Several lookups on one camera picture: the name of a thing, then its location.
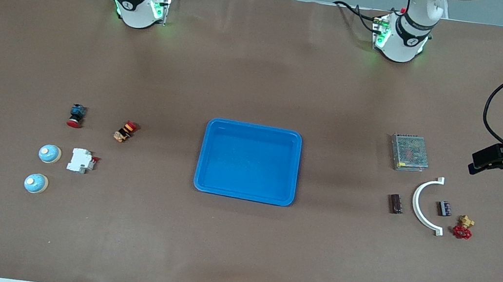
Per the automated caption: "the dark electrolytic capacitor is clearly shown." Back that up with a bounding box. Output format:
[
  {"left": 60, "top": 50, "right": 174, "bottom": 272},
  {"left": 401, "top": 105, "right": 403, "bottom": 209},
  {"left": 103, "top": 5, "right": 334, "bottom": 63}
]
[
  {"left": 387, "top": 193, "right": 406, "bottom": 215},
  {"left": 437, "top": 199, "right": 454, "bottom": 218}
]

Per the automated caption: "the metal mesh power supply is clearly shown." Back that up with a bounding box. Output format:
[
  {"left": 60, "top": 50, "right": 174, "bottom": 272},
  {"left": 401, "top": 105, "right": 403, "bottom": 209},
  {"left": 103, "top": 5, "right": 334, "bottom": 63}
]
[{"left": 387, "top": 132, "right": 432, "bottom": 175}]

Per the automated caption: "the red push button switch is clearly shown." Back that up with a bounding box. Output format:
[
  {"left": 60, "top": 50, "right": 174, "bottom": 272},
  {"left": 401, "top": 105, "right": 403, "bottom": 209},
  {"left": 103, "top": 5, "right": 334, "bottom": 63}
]
[{"left": 66, "top": 103, "right": 88, "bottom": 130}]

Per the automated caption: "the blue dome bell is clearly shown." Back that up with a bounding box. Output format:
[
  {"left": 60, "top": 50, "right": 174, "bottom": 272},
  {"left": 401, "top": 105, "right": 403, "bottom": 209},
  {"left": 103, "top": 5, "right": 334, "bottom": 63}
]
[
  {"left": 38, "top": 143, "right": 63, "bottom": 165},
  {"left": 23, "top": 172, "right": 50, "bottom": 196}
]

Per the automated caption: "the white circuit breaker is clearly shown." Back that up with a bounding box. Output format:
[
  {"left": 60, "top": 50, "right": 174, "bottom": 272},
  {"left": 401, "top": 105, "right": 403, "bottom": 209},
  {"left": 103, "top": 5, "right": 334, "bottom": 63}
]
[{"left": 66, "top": 147, "right": 100, "bottom": 176}]

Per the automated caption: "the white curved plastic bracket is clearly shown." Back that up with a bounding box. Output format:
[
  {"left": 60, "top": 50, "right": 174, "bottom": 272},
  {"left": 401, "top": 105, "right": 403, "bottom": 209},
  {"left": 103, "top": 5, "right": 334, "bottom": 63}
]
[{"left": 408, "top": 174, "right": 451, "bottom": 237}]

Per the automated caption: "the blue plastic tray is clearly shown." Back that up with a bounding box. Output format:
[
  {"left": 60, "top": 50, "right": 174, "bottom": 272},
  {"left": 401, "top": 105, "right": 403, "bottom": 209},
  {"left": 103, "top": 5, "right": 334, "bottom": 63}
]
[{"left": 192, "top": 115, "right": 305, "bottom": 208}]

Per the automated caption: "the brass valve red handle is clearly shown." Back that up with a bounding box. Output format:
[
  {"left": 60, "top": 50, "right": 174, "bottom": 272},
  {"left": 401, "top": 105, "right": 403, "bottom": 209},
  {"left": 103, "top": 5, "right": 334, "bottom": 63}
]
[{"left": 451, "top": 214, "right": 476, "bottom": 241}]

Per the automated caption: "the black base cable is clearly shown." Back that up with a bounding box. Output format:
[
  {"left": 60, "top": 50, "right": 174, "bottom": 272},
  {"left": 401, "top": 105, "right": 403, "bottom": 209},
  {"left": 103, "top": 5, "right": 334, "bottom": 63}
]
[{"left": 330, "top": 0, "right": 380, "bottom": 34}]

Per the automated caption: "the orange emergency stop switch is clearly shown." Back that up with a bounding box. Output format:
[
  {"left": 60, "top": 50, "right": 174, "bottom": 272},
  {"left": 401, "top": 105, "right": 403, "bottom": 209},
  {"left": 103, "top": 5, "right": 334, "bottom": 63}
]
[{"left": 113, "top": 119, "right": 140, "bottom": 145}]

